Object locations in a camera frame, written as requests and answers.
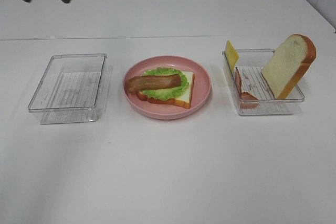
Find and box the brown bacon strip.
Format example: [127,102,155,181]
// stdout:
[125,74,181,93]

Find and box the green lettuce leaf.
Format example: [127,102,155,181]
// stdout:
[140,67,194,101]

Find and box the pink round plate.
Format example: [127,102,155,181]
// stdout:
[123,56,212,120]

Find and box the left clear plastic tray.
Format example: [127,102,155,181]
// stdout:
[28,54,110,124]

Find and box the clear plastic tray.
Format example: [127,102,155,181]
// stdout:
[222,49,305,115]
[28,54,110,124]

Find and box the pink bacon strip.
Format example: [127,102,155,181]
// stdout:
[235,67,258,109]

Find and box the yellow cheese slice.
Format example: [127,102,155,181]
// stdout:
[224,40,239,72]

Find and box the bread slice tray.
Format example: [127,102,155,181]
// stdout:
[136,68,195,109]
[261,34,316,100]

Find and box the right clear plastic tray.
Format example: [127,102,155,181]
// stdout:
[222,49,305,115]

